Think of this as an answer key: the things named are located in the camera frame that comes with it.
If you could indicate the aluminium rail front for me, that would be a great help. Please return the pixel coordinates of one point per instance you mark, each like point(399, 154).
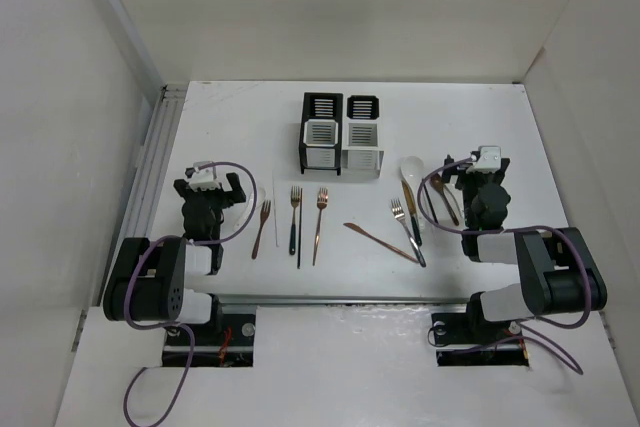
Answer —
point(282, 300)

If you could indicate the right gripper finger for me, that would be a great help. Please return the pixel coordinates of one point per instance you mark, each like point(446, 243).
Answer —
point(452, 172)
point(505, 162)

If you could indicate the small white ceramic spoon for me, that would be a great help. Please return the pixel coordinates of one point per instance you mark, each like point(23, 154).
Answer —
point(261, 195)

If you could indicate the black chopstick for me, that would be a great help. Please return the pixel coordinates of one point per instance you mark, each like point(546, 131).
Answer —
point(299, 238)
point(430, 204)

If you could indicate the rose gold knife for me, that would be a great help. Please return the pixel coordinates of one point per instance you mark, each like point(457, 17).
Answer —
point(356, 228)

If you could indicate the rose gold fork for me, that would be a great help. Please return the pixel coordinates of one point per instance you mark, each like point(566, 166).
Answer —
point(321, 204)

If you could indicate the gold knife green handle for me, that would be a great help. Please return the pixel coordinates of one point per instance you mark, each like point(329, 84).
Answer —
point(412, 212)

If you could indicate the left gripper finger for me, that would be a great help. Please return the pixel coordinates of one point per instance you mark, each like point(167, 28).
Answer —
point(181, 186)
point(235, 195)

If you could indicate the right white chopstick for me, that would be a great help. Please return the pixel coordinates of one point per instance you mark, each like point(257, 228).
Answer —
point(452, 198)

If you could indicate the large white ceramic spoon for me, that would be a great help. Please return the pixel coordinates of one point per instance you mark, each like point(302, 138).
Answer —
point(411, 169)

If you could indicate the gold fork green handle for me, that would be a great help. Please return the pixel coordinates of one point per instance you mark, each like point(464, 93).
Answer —
point(295, 200)

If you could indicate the left white chopstick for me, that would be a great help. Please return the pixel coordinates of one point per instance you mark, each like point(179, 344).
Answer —
point(274, 208)

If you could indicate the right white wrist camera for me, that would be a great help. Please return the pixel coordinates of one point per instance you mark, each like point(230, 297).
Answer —
point(487, 159)

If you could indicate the white utensil rack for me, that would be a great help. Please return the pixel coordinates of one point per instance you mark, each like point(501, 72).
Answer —
point(362, 152)

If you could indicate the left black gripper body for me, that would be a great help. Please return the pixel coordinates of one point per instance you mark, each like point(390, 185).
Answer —
point(217, 199)

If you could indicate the aluminium rail left side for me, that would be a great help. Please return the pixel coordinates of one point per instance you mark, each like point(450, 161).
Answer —
point(151, 162)

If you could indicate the silver fork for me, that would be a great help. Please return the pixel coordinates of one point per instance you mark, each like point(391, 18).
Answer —
point(399, 215)

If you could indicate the white chopstick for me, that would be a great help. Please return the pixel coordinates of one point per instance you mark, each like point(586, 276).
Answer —
point(274, 208)
point(452, 198)

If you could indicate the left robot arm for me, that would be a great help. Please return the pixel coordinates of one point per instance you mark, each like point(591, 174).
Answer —
point(148, 284)

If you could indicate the black utensil rack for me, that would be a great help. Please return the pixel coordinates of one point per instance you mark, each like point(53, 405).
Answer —
point(320, 138)

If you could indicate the right black chopstick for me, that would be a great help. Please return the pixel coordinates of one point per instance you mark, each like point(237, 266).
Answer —
point(430, 204)

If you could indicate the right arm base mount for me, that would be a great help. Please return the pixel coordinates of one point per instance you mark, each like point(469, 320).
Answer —
point(460, 342)

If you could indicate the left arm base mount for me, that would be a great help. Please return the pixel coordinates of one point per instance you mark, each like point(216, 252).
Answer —
point(226, 341)

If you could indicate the aluminium rail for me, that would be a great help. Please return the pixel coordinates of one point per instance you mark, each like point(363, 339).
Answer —
point(151, 162)
point(282, 300)

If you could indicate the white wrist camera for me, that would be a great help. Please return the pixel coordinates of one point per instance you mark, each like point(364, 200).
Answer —
point(487, 159)
point(201, 176)

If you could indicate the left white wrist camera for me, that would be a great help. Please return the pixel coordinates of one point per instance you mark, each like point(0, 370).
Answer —
point(201, 176)

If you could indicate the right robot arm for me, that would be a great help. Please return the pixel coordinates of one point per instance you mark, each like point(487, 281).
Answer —
point(559, 281)

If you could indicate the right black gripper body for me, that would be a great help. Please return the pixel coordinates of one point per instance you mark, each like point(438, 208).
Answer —
point(472, 183)

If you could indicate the brown wooden spoon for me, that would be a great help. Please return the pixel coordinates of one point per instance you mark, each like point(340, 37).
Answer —
point(439, 186)

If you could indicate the left black chopstick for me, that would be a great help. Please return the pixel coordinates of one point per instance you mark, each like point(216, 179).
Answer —
point(299, 238)

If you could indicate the small copper fork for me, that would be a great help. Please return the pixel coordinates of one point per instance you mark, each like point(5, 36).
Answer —
point(263, 217)

